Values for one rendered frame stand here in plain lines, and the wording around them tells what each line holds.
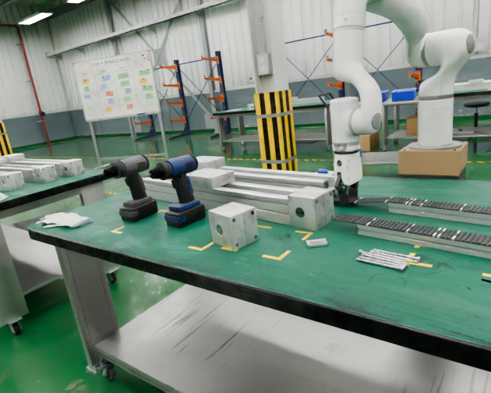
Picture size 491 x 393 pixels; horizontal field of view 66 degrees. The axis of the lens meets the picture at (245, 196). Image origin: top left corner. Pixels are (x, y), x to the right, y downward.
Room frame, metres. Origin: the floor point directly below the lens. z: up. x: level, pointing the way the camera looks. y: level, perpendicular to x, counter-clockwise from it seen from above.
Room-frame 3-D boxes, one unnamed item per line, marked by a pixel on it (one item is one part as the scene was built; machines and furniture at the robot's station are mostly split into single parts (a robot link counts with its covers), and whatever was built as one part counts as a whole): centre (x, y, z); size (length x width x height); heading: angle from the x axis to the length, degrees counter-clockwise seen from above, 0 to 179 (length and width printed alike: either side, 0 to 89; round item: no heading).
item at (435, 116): (1.47, -0.77, 0.96); 0.19 x 0.19 x 0.18
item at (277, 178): (1.50, -0.01, 0.82); 0.80 x 0.10 x 0.09; 44
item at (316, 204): (1.06, -0.20, 0.83); 0.12 x 0.09 x 0.10; 134
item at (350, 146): (1.17, -0.33, 0.97); 0.09 x 0.08 x 0.03; 134
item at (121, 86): (6.73, 1.91, 0.97); 1.51 x 0.50 x 1.95; 72
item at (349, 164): (1.17, -0.33, 0.91); 0.10 x 0.07 x 0.11; 134
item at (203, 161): (1.68, 0.16, 0.87); 0.16 x 0.11 x 0.07; 44
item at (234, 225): (0.99, 0.03, 0.83); 0.11 x 0.10 x 0.10; 128
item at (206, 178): (1.37, 0.12, 0.87); 0.16 x 0.11 x 0.07; 44
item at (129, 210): (1.31, 0.41, 0.89); 0.20 x 0.08 x 0.22; 142
